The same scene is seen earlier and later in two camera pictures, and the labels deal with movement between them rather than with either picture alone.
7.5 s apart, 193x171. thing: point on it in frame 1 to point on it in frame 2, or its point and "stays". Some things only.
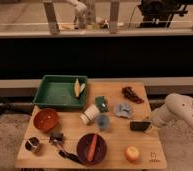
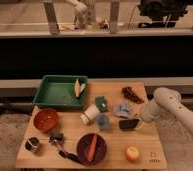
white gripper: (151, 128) to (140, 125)
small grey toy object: (56, 137) stays
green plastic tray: (59, 91) stays
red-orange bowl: (45, 119) stays
